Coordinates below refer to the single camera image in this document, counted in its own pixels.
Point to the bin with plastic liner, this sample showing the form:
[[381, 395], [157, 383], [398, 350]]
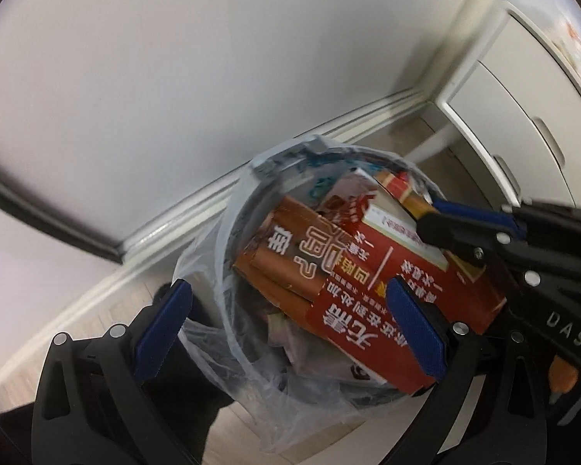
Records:
[[232, 387]]

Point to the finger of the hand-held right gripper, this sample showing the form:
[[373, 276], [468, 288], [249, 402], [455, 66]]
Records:
[[450, 235], [469, 215]]

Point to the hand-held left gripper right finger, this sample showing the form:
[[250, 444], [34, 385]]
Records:
[[416, 329]]

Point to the white baseboard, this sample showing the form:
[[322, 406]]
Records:
[[198, 203]]

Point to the white drawer cabinet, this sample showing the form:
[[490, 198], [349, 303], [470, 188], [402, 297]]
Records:
[[503, 106]]

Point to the grey round trash bin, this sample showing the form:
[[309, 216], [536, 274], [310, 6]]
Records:
[[232, 232]]

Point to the red cardboard box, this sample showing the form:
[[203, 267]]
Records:
[[358, 271]]

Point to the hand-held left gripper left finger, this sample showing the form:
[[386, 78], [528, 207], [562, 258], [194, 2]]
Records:
[[164, 329]]

